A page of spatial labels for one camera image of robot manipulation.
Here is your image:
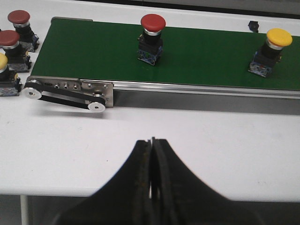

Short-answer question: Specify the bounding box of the green conveyor belt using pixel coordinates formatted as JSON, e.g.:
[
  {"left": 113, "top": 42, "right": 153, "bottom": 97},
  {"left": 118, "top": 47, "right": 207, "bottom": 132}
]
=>
[{"left": 31, "top": 19, "right": 300, "bottom": 90}]

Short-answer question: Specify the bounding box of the small black object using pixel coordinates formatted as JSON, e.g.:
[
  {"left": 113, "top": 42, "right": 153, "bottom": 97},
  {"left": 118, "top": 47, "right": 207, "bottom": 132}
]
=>
[{"left": 248, "top": 21, "right": 259, "bottom": 33}]

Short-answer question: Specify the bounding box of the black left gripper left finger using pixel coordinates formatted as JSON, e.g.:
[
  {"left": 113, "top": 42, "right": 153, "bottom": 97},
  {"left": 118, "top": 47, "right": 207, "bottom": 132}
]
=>
[{"left": 54, "top": 141, "right": 151, "bottom": 225}]

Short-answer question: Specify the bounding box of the yellow mushroom push button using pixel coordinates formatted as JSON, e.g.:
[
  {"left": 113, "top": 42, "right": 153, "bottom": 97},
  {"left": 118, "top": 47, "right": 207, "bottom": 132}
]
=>
[
  {"left": 248, "top": 28, "right": 293, "bottom": 78},
  {"left": 0, "top": 53, "right": 22, "bottom": 97}
]

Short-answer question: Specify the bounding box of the aluminium conveyor side rail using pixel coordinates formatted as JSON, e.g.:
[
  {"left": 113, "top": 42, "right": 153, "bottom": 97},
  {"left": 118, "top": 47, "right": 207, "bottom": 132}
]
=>
[{"left": 79, "top": 78, "right": 300, "bottom": 99}]

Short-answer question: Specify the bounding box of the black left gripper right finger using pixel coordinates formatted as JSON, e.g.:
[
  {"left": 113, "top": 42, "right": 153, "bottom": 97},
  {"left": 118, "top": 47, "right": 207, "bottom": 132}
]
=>
[{"left": 152, "top": 139, "right": 265, "bottom": 225}]

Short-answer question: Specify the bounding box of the dark red push button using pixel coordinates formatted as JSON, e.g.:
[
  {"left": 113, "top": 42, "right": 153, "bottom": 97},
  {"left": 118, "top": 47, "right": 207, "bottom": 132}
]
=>
[
  {"left": 0, "top": 30, "right": 31, "bottom": 73},
  {"left": 7, "top": 10, "right": 39, "bottom": 52}
]

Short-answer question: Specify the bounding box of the steel conveyor support bracket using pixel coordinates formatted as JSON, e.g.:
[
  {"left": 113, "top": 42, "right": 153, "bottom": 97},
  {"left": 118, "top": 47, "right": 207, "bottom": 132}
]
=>
[{"left": 80, "top": 79, "right": 113, "bottom": 108}]

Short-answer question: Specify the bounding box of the red mushroom push button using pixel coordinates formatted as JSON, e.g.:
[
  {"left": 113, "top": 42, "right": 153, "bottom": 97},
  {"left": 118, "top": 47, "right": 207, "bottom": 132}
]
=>
[{"left": 137, "top": 14, "right": 166, "bottom": 66}]

